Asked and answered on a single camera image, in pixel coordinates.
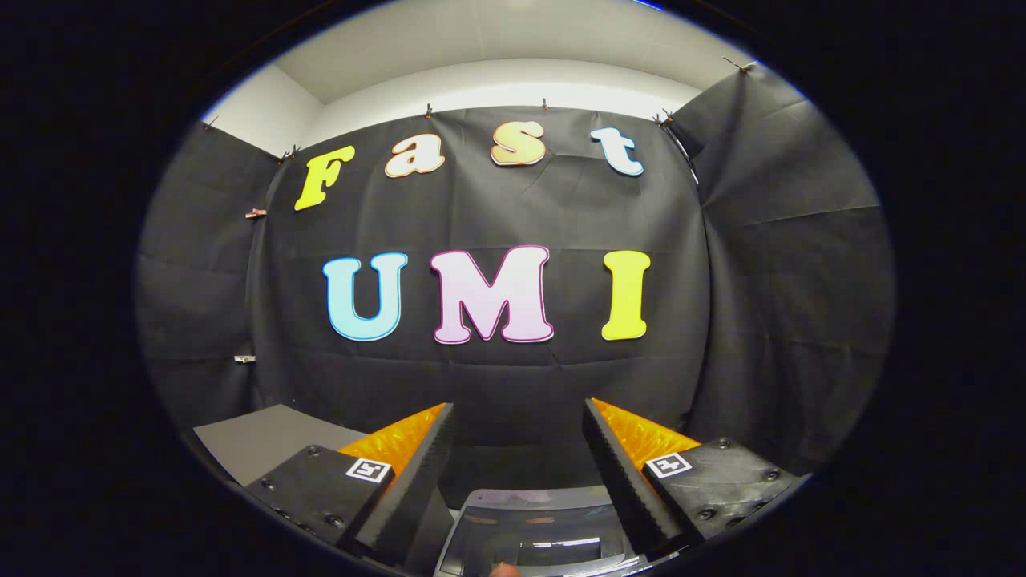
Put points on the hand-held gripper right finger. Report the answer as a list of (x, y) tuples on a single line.
[(621, 481)]

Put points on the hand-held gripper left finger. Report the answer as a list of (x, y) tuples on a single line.
[(417, 473)]

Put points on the black backdrop cloth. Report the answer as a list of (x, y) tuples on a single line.
[(497, 377)]

